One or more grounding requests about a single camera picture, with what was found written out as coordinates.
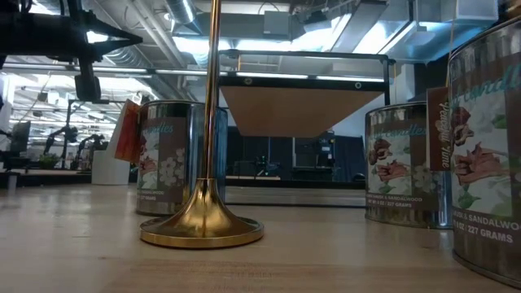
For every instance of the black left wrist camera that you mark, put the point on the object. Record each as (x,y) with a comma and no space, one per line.
(87,87)

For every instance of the grey metal post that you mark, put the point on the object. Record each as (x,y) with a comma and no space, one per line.
(12,185)

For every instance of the white round plant pot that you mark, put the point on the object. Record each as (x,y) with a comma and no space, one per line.
(108,171)

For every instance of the black aluminium table frame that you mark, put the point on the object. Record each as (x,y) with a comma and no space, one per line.
(285,184)

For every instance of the black background robot arm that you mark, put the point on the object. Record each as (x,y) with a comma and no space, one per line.
(91,144)
(61,138)

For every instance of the orange paper hang tag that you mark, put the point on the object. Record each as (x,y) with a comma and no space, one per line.
(128,134)

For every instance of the silver spiral air duct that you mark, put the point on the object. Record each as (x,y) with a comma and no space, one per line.
(183,12)

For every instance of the black computer monitor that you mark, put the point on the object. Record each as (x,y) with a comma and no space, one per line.
(20,136)

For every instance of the black equipment rack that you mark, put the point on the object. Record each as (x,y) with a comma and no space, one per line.
(313,158)

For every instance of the black background rig frame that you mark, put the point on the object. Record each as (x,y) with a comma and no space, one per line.
(103,101)

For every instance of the green background plant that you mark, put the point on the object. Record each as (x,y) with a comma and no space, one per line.
(49,162)

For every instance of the tall gold candlestick holder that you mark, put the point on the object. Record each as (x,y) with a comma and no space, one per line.
(203,219)

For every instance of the grey ceiling box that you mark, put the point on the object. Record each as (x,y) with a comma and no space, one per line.
(277,22)

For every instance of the black partition curtain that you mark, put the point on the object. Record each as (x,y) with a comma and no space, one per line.
(350,158)

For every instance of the silver floral candle tin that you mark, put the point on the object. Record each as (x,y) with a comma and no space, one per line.
(399,163)
(163,163)
(488,163)

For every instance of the wooden shelf riser black frame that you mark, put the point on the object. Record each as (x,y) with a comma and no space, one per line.
(301,110)

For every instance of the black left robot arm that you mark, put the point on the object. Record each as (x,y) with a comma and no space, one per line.
(10,34)

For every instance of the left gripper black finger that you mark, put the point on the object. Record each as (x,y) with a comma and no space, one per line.
(110,28)
(118,45)

